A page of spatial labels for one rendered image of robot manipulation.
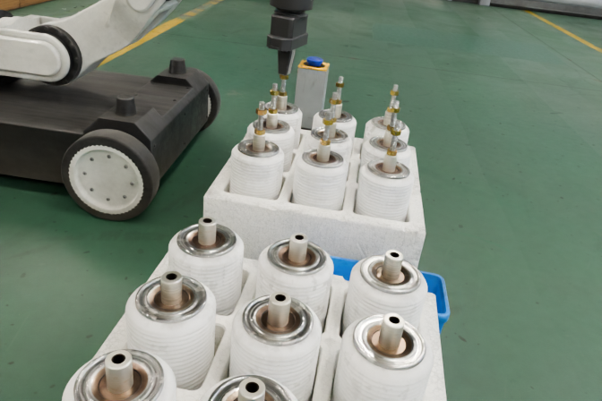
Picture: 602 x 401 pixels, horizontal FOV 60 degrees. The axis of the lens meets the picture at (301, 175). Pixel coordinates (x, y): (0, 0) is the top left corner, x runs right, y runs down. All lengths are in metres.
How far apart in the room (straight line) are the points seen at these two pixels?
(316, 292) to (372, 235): 0.29
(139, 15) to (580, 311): 1.10
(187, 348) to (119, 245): 0.57
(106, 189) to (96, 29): 0.38
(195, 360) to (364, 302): 0.20
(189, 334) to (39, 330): 0.43
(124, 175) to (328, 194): 0.45
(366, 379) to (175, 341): 0.20
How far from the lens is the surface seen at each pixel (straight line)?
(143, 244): 1.13
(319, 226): 0.91
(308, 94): 1.29
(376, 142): 1.04
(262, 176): 0.92
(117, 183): 1.17
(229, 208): 0.93
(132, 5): 1.23
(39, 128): 1.26
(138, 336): 0.59
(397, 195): 0.91
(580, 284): 1.28
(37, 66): 1.37
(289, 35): 1.08
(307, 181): 0.91
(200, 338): 0.59
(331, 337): 0.67
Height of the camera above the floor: 0.64
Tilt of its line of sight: 26 degrees down
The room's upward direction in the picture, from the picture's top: 7 degrees clockwise
